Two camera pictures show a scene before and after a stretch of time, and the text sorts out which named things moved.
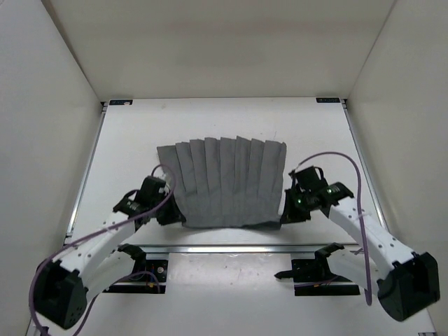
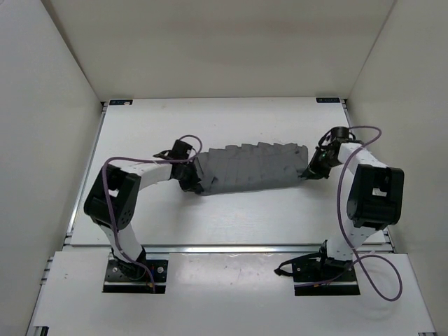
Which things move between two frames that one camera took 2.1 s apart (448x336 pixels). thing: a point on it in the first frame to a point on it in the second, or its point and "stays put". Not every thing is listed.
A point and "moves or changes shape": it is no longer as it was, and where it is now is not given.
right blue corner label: [328, 100] stays put
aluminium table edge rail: [241, 248] stays put
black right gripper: [290, 215] to [312, 171]
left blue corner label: [121, 102] stays put
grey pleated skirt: [228, 182] moves or changes shape
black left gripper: [173, 215] to [192, 184]
